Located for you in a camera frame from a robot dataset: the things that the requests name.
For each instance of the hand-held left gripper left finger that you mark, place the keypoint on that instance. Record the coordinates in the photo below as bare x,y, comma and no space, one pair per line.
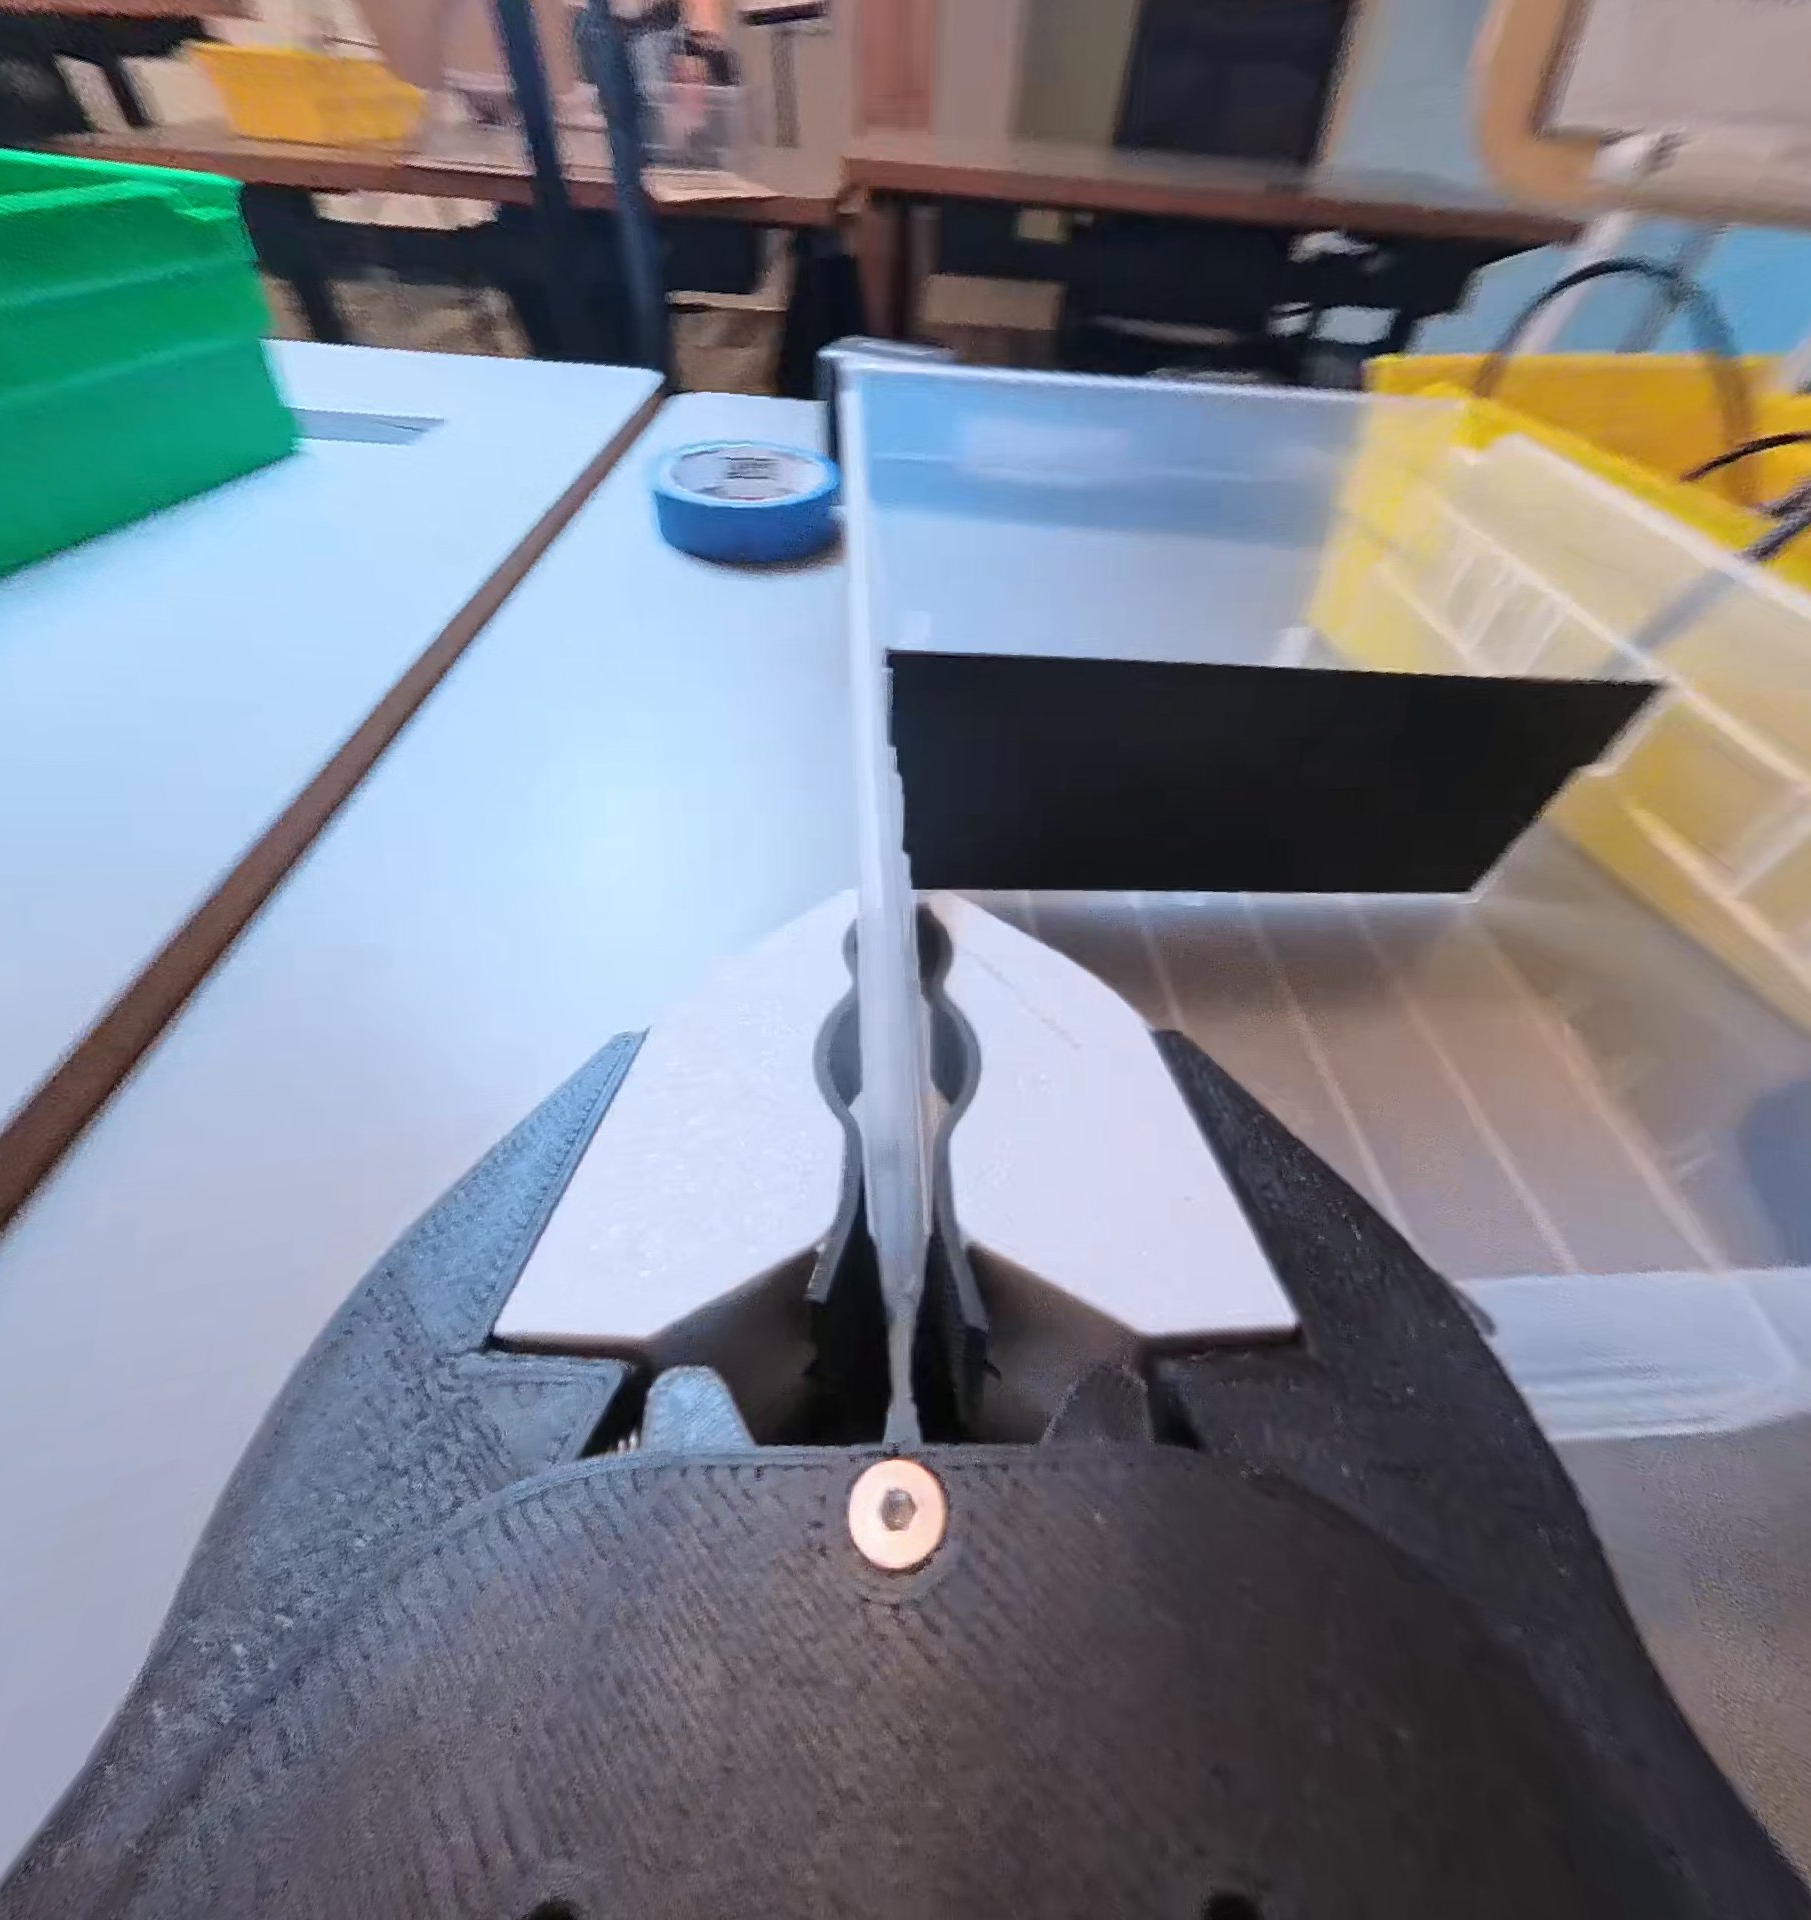
696,1169

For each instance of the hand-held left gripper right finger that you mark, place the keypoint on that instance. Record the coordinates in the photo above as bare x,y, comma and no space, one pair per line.
1115,1187

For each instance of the clear plastic organizer box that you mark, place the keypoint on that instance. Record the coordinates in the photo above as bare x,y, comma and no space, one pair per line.
1115,450

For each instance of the black divider panel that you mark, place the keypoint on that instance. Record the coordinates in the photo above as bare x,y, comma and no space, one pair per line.
1221,781

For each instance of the blue tape roll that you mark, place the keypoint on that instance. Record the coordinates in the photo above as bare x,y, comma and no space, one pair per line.
741,524

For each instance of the translucent compartment organizer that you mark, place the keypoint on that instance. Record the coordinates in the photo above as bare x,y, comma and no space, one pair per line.
1791,707

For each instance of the yellow plastic bin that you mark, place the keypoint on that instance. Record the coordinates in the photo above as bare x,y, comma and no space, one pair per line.
313,93
1594,420

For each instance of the wood-edged table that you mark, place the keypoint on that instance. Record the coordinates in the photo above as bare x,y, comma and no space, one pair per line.
470,174
1146,180

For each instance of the green plastic bin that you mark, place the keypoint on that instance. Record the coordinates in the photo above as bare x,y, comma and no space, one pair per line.
95,360

